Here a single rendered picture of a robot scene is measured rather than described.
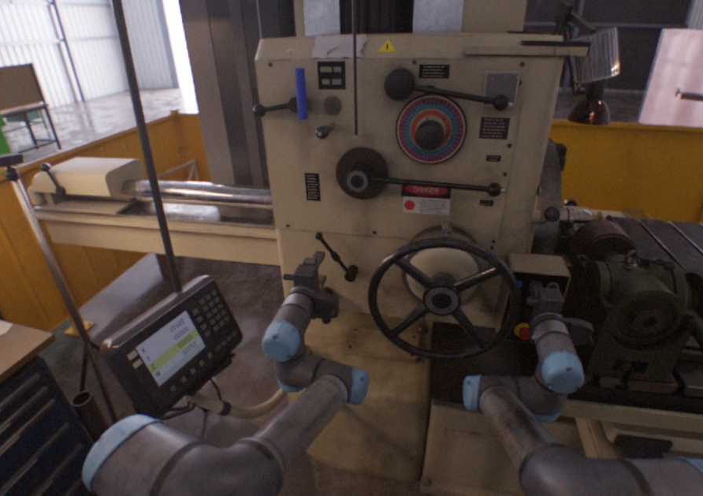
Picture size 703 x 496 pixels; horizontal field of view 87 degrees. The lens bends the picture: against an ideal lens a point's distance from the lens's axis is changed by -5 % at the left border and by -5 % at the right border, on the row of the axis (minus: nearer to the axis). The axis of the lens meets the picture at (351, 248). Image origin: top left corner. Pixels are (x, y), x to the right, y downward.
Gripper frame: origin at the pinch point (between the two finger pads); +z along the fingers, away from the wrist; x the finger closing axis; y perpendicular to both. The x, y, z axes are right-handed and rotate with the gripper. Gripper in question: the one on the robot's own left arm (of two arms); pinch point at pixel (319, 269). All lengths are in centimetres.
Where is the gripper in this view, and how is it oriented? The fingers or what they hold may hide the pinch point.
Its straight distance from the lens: 107.2
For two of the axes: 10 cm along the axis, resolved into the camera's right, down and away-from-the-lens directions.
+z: 2.1, -4.8, 8.5
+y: -9.8, -0.8, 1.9
